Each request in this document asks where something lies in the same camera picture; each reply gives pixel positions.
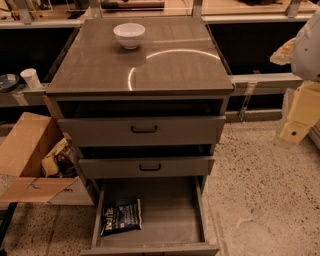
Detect bottom grey drawer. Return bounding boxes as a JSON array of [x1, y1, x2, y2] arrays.
[[81, 177, 219, 256]]

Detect white ceramic bowl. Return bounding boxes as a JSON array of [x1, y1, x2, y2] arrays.
[[113, 23, 146, 49]]

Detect open cardboard box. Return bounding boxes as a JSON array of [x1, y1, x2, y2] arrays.
[[0, 112, 94, 205]]

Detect grey drawer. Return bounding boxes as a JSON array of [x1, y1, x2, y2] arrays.
[[79, 157, 214, 179], [81, 177, 219, 256], [59, 116, 225, 146]]

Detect grey drawer cabinet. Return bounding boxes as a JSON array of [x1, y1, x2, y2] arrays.
[[45, 16, 235, 256]]

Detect top grey drawer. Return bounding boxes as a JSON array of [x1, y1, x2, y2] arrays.
[[59, 116, 225, 146]]

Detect white paper cup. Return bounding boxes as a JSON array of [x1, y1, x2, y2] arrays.
[[20, 68, 41, 89]]

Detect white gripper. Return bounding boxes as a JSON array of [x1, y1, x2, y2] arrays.
[[279, 81, 320, 144]]

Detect dark round lid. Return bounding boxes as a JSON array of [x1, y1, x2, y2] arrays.
[[0, 74, 19, 93]]

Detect crumpled items in box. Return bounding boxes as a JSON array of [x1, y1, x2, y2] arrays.
[[41, 138, 77, 178]]

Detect blue chip bag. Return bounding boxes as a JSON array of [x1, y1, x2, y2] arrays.
[[100, 199, 142, 236]]

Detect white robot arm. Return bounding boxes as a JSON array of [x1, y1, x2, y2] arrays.
[[270, 10, 320, 144]]

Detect middle grey drawer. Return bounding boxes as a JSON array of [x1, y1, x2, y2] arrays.
[[79, 157, 214, 179]]

